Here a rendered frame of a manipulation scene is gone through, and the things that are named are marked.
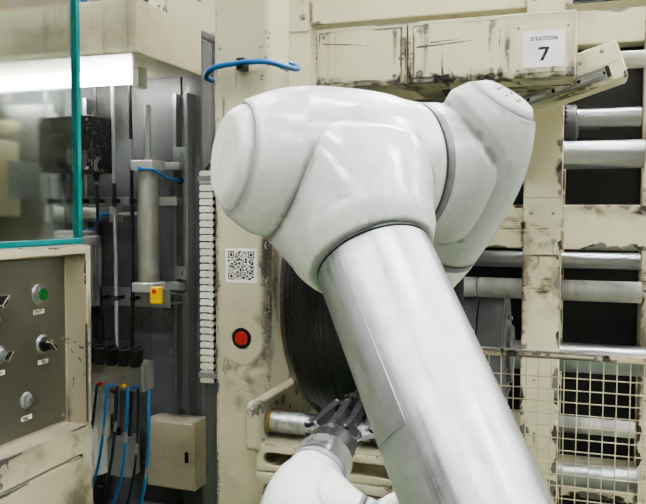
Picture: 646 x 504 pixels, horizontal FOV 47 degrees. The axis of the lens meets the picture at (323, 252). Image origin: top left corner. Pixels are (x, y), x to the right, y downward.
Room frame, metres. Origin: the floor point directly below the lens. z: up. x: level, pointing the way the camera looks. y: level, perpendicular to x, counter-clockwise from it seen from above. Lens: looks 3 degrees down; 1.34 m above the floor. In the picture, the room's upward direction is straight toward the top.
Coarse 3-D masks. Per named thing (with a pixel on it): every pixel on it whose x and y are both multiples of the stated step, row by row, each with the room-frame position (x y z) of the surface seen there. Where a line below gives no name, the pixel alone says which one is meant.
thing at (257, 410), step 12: (288, 384) 1.67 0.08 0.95; (264, 396) 1.56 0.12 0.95; (276, 396) 1.59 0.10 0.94; (288, 396) 1.65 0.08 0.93; (300, 396) 1.73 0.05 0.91; (252, 408) 1.50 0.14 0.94; (264, 408) 1.52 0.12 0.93; (276, 408) 1.59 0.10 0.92; (288, 408) 1.65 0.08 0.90; (300, 408) 1.73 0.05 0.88; (312, 408) 1.81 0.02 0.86; (252, 420) 1.49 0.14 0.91; (264, 420) 1.52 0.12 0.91; (252, 432) 1.49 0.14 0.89; (264, 432) 1.52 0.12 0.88; (252, 444) 1.49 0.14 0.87
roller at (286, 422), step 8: (272, 416) 1.53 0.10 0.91; (280, 416) 1.52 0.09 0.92; (288, 416) 1.52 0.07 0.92; (296, 416) 1.51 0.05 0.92; (304, 416) 1.51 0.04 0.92; (312, 416) 1.51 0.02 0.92; (272, 424) 1.52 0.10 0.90; (280, 424) 1.51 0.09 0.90; (288, 424) 1.51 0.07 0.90; (296, 424) 1.50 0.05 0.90; (360, 424) 1.47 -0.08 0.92; (280, 432) 1.52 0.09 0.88; (288, 432) 1.52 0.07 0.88; (296, 432) 1.51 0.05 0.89; (304, 432) 1.50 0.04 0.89; (368, 440) 1.46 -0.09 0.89
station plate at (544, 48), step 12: (528, 36) 1.69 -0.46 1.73; (540, 36) 1.68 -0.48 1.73; (552, 36) 1.67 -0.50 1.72; (564, 36) 1.66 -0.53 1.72; (528, 48) 1.69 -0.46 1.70; (540, 48) 1.68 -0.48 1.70; (552, 48) 1.67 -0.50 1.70; (564, 48) 1.66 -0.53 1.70; (528, 60) 1.69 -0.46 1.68; (540, 60) 1.68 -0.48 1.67; (552, 60) 1.67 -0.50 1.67; (564, 60) 1.66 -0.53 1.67
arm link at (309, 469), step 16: (288, 464) 1.06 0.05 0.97; (304, 464) 1.05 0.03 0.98; (320, 464) 1.06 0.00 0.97; (336, 464) 1.09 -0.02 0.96; (272, 480) 1.04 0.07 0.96; (288, 480) 1.01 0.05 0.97; (304, 480) 1.01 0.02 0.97; (320, 480) 1.03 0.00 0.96; (336, 480) 1.04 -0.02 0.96; (272, 496) 0.99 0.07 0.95; (288, 496) 0.99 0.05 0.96; (304, 496) 0.99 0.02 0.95; (320, 496) 1.00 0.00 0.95; (336, 496) 1.01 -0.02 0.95; (352, 496) 1.02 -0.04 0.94
